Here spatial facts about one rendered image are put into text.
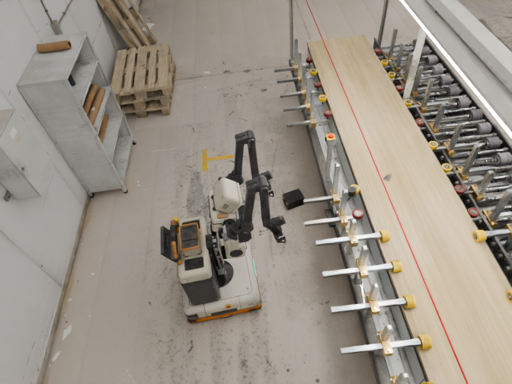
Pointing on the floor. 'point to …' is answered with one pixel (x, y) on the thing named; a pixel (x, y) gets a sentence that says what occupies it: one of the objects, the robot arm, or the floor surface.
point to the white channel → (484, 40)
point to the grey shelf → (95, 173)
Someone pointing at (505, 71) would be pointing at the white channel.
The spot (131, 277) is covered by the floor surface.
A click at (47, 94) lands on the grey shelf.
